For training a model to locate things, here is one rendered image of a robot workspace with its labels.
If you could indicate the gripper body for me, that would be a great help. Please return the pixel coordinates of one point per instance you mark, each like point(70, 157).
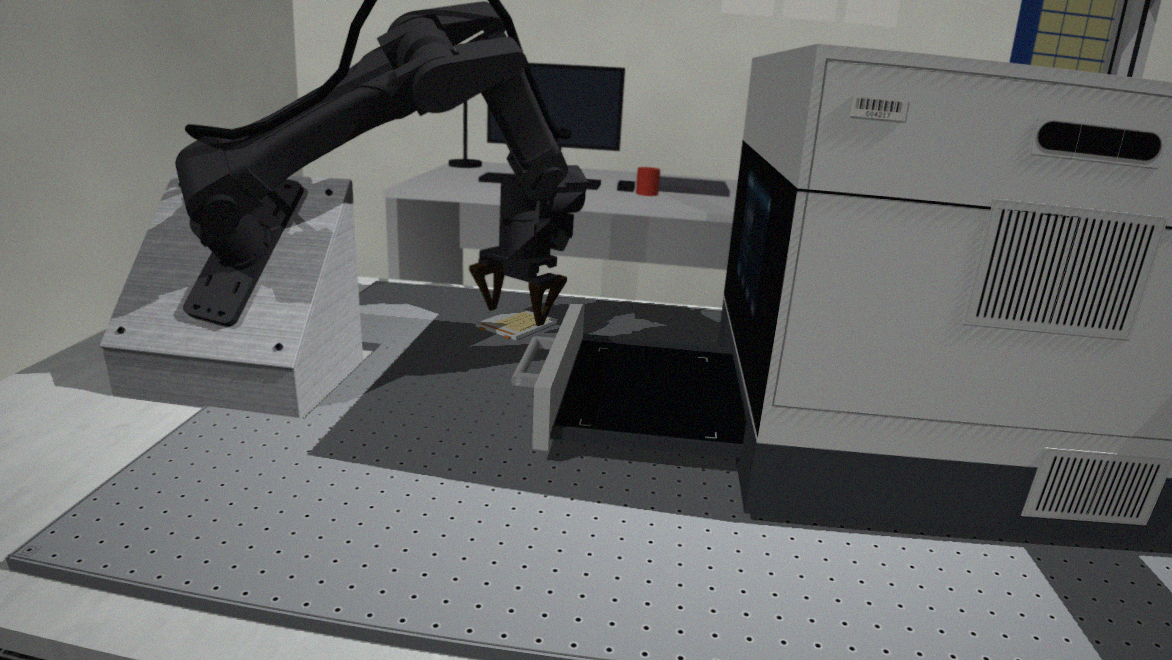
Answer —
point(516, 252)

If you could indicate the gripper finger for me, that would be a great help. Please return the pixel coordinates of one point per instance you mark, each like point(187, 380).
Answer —
point(536, 294)
point(478, 272)

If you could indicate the white lab instrument with drawer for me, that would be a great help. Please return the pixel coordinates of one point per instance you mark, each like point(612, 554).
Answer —
point(949, 287)

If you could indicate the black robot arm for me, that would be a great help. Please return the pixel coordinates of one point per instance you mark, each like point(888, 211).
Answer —
point(415, 68)

